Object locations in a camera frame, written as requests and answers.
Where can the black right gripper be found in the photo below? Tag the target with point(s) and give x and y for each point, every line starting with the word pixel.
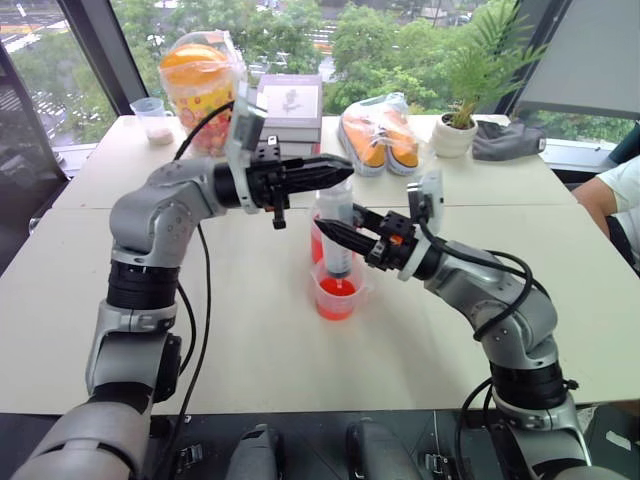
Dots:
pixel 395 240

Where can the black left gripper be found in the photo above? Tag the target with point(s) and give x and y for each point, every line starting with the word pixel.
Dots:
pixel 262 175

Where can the clear plastic syringe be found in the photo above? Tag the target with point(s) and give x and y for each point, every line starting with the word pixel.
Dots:
pixel 336 255

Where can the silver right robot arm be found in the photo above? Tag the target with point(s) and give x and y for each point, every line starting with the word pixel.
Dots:
pixel 505 300

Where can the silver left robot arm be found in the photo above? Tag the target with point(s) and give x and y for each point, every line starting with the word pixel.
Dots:
pixel 150 215

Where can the short cup with red liquid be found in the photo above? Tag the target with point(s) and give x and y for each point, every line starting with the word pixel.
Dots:
pixel 340 306

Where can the small bluish measuring cup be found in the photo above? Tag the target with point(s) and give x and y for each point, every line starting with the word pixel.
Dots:
pixel 150 117

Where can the white book stack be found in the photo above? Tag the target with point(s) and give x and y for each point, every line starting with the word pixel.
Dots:
pixel 292 135

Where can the orange canvas shoe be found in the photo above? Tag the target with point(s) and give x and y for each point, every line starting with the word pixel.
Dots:
pixel 367 145
pixel 402 145

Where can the grey box with flower print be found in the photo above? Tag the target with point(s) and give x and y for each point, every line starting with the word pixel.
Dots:
pixel 290 97

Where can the clear plastic shoe bag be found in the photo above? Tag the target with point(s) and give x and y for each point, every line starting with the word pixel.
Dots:
pixel 395 107

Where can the white ribbed plant pot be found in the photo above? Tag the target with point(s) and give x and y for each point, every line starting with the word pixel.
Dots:
pixel 452 140

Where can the orange snack jar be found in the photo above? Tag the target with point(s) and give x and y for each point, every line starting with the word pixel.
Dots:
pixel 200 75

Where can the grey folded cloth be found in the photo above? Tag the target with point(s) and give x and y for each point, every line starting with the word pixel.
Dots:
pixel 510 142

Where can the green potted palm plant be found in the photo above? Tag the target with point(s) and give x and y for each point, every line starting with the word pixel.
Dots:
pixel 480 65

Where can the person in white shirt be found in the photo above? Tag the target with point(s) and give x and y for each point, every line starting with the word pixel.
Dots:
pixel 617 195

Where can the grey roller blind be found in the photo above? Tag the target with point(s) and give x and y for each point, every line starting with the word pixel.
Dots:
pixel 585 55

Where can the black mesh office chair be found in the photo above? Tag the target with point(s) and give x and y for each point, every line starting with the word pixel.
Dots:
pixel 25 145

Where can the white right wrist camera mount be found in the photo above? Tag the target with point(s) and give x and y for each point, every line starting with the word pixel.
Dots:
pixel 429 197

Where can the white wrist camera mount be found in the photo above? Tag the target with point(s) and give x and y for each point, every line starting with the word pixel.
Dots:
pixel 243 127
pixel 429 197

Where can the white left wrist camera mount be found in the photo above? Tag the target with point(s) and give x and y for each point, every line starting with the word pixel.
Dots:
pixel 243 127

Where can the dark window frame post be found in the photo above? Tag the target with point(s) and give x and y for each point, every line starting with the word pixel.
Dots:
pixel 102 55

